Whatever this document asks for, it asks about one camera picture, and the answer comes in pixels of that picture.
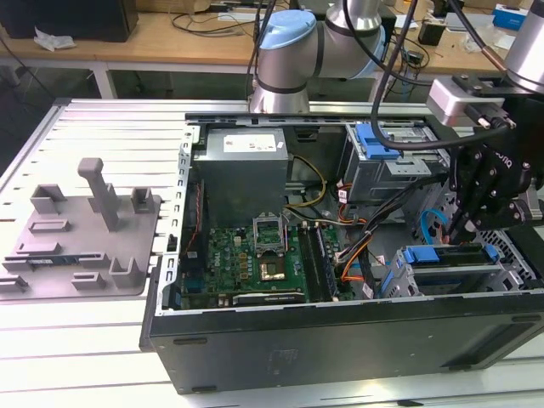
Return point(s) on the metal disk bay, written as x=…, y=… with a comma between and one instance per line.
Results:
x=506, y=276

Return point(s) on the large black box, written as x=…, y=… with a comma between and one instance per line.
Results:
x=85, y=21

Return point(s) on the clear plastic bag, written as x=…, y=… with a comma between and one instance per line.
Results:
x=501, y=39

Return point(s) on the black PC case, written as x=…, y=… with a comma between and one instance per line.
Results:
x=340, y=357

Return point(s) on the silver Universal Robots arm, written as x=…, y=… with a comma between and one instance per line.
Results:
x=289, y=55

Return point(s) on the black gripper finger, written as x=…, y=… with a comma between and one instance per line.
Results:
x=472, y=178
x=506, y=214

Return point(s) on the small black box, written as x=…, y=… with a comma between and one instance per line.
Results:
x=431, y=34

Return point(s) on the crumpled white plastic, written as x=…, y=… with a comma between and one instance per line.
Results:
x=53, y=40

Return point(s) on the blue drive cage latch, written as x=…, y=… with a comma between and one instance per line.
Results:
x=374, y=140

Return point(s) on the grey power supply unit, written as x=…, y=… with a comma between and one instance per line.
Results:
x=238, y=178

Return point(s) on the installed RAM stick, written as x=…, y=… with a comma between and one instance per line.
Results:
x=326, y=263

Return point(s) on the metal optical drive cage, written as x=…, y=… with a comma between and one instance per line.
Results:
x=374, y=178

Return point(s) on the black desktop box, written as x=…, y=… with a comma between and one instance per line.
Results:
x=389, y=25

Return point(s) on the grey parts rack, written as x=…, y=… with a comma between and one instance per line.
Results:
x=85, y=246

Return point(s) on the hard disk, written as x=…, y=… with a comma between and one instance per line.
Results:
x=421, y=254

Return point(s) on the RAM stick with white label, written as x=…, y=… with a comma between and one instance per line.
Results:
x=47, y=260

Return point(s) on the CPU socket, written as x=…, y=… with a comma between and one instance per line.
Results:
x=273, y=272

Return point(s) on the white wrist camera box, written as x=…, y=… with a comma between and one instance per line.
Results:
x=446, y=102

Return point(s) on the blue cardboard box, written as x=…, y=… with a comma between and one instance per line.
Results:
x=508, y=17

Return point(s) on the black case fan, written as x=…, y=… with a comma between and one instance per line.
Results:
x=195, y=212

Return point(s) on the green motherboard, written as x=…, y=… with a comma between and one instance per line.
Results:
x=229, y=259

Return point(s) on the long wooden desk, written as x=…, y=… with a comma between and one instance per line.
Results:
x=127, y=49

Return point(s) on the flat grey device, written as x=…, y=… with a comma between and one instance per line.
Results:
x=452, y=23

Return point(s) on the black RAM slot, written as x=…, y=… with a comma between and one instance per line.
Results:
x=309, y=263

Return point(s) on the black graphics card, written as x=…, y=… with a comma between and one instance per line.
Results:
x=272, y=298

